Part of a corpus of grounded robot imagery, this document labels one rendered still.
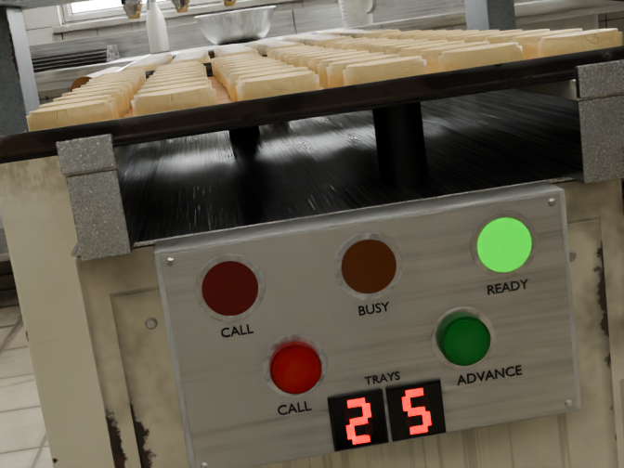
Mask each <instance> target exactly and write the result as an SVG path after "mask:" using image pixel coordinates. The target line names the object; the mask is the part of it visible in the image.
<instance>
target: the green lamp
mask: <svg viewBox="0 0 624 468"><path fill-rule="evenodd" d="M477 250H478V254H479V257H480V259H481V261H482V262H483V263H484V264H485V265H486V266H487V267H488V268H490V269H492V270H494V271H498V272H508V271H512V270H514V269H516V268H518V267H520V266H521V265H523V263H524V262H525V261H526V260H527V258H528V256H529V253H530V250H531V237H530V234H529V232H528V230H527V228H526V227H525V226H524V225H523V224H522V223H521V222H519V221H517V220H515V219H512V218H501V219H497V220H495V221H493V222H491V223H489V224H488V225H487V226H486V227H485V228H484V229H483V231H482V232H481V234H480V236H479V239H478V243H477Z"/></svg>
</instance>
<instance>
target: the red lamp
mask: <svg viewBox="0 0 624 468"><path fill-rule="evenodd" d="M201 291H202V296H203V299H204V301H205V303H206V304H207V305H208V306H209V307H210V308H211V309H212V310H213V311H214V312H216V313H218V314H220V315H224V316H236V315H239V314H241V313H243V312H245V311H247V310H248V309H249V308H250V307H251V306H252V305H253V304H254V302H255V300H256V297H257V294H258V282H257V278H256V276H255V274H254V273H253V272H252V270H251V269H250V268H248V267H247V266H246V265H244V264H242V263H239V262H235V261H226V262H222V263H219V264H217V265H215V266H213V267H212V268H211V269H210V270H209V271H208V272H207V274H206V275H205V277H204V279H203V282H202V286H201Z"/></svg>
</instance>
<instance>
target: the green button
mask: <svg viewBox="0 0 624 468"><path fill-rule="evenodd" d="M438 345H439V348H440V351H441V352H442V354H443V355H444V356H445V358H446V359H447V360H448V361H449V362H451V363H453V364H455V365H458V366H469V365H473V364H475V363H476V362H478V361H479V360H481V359H482V358H483V357H484V356H485V355H486V353H487V352H488V350H489V347H490V333H489V330H488V327H487V326H486V325H485V324H484V322H483V321H482V320H480V319H479V318H477V317H476V316H473V315H470V314H460V315H456V316H454V317H452V318H449V319H448V320H447V321H446V322H445V323H444V324H443V326H442V327H441V329H440V331H439V334H438Z"/></svg>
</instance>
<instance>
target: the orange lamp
mask: <svg viewBox="0 0 624 468"><path fill-rule="evenodd" d="M341 269H342V275H343V278H344V281H345V282H346V284H347V285H348V286H349V287H350V288H352V289H353V290H355V291H356V292H359V293H377V292H379V291H381V290H383V289H384V288H385V287H387V286H388V285H389V284H390V282H391V281H392V279H393V278H394V276H395V274H396V270H397V261H396V258H395V255H394V253H393V252H392V250H391V249H390V248H389V247H388V246H387V245H386V244H384V243H383V242H381V241H378V240H361V241H359V242H357V243H355V244H353V245H352V246H351V247H350V248H349V249H348V250H347V251H346V253H345V254H344V257H343V261H342V265H341Z"/></svg>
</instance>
